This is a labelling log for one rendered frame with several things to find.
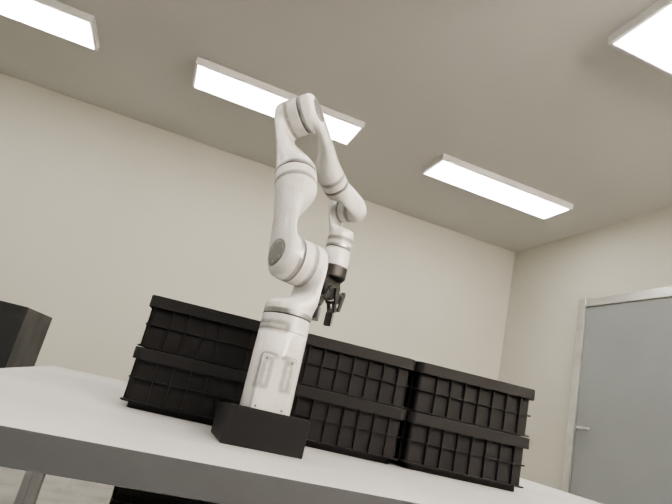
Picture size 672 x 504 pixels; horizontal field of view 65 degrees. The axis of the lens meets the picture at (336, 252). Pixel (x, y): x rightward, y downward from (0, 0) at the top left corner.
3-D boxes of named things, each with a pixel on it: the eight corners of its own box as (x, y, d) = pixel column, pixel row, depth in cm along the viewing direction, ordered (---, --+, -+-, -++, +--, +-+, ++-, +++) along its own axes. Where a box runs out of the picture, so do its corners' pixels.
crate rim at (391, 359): (416, 371, 117) (418, 360, 118) (287, 339, 113) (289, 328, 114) (370, 372, 155) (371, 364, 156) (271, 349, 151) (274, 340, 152)
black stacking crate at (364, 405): (399, 467, 112) (409, 410, 115) (262, 437, 108) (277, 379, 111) (355, 444, 150) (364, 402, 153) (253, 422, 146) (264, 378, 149)
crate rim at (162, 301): (286, 339, 113) (289, 328, 114) (147, 304, 109) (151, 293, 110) (271, 348, 151) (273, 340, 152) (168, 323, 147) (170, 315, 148)
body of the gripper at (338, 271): (337, 260, 137) (329, 294, 134) (353, 270, 143) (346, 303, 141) (314, 259, 141) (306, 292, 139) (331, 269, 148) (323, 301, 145)
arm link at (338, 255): (321, 271, 150) (325, 251, 152) (353, 273, 143) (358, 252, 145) (302, 260, 143) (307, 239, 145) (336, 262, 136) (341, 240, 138)
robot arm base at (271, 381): (293, 417, 90) (314, 321, 96) (241, 405, 89) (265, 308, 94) (285, 416, 99) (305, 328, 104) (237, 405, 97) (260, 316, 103)
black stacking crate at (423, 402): (531, 443, 119) (537, 393, 122) (409, 415, 115) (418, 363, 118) (458, 428, 157) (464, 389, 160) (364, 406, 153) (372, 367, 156)
